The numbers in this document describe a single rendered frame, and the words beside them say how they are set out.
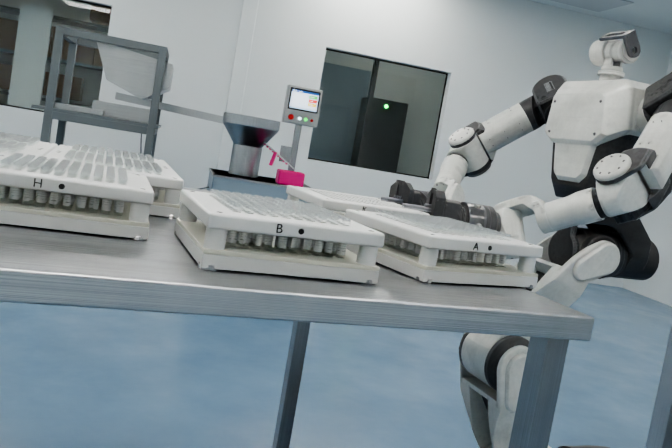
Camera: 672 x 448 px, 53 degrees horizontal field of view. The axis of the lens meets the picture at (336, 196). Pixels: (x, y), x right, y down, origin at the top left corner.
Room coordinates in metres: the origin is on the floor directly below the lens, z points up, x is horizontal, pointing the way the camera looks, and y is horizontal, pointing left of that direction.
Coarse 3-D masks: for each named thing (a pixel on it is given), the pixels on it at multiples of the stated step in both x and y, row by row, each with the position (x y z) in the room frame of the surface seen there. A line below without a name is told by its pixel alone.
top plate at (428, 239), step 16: (368, 224) 1.14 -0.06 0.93; (384, 224) 1.10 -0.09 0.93; (400, 224) 1.09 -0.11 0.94; (416, 240) 1.03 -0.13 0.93; (432, 240) 1.00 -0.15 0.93; (448, 240) 1.02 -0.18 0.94; (464, 240) 1.04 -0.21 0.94; (480, 240) 1.06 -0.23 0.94; (496, 240) 1.10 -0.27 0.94; (512, 240) 1.15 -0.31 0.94; (528, 256) 1.11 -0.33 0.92
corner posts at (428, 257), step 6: (420, 252) 1.02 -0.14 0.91; (426, 252) 1.01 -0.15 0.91; (432, 252) 1.01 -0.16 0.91; (420, 258) 1.02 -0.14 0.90; (426, 258) 1.01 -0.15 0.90; (432, 258) 1.01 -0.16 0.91; (522, 258) 1.13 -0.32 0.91; (528, 258) 1.12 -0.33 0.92; (534, 258) 1.12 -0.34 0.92; (426, 264) 1.01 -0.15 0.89; (432, 264) 1.01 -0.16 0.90; (522, 264) 1.13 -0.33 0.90; (528, 264) 1.12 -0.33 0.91; (534, 264) 1.13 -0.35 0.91; (522, 270) 1.13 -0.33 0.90; (528, 270) 1.12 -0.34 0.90
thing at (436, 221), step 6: (408, 216) 1.16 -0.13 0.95; (414, 216) 1.18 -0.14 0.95; (420, 216) 1.20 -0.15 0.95; (426, 216) 1.22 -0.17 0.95; (432, 216) 1.24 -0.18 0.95; (426, 222) 1.11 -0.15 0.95; (432, 222) 1.12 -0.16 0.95; (438, 222) 1.14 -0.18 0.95; (444, 222) 1.16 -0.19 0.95; (450, 222) 1.19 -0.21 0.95; (456, 222) 1.21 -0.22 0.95; (462, 222) 1.22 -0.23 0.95; (456, 228) 1.10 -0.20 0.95; (462, 228) 1.11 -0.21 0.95; (468, 228) 1.13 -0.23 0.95; (474, 228) 1.14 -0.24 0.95; (480, 228) 1.16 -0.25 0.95
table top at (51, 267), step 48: (0, 240) 0.80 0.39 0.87; (48, 240) 0.85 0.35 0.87; (96, 240) 0.90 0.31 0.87; (0, 288) 0.68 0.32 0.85; (48, 288) 0.69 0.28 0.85; (96, 288) 0.71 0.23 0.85; (144, 288) 0.73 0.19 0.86; (192, 288) 0.75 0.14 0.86; (240, 288) 0.77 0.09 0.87; (288, 288) 0.81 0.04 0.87; (336, 288) 0.86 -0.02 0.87; (384, 288) 0.91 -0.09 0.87; (432, 288) 0.97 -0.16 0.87; (480, 288) 1.04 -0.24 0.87; (528, 336) 0.92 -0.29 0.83; (576, 336) 0.95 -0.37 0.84
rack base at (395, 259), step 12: (384, 252) 1.09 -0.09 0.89; (396, 252) 1.09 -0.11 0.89; (384, 264) 1.09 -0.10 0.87; (396, 264) 1.06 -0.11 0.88; (408, 264) 1.04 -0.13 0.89; (420, 264) 1.01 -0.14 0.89; (444, 264) 1.05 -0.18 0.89; (456, 264) 1.08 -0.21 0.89; (468, 264) 1.10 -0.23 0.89; (420, 276) 1.01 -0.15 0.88; (432, 276) 1.01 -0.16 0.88; (444, 276) 1.02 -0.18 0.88; (456, 276) 1.04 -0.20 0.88; (468, 276) 1.05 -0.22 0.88; (480, 276) 1.06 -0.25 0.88; (492, 276) 1.08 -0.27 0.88; (504, 276) 1.09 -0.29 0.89; (516, 276) 1.10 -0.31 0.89; (528, 276) 1.12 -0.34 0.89
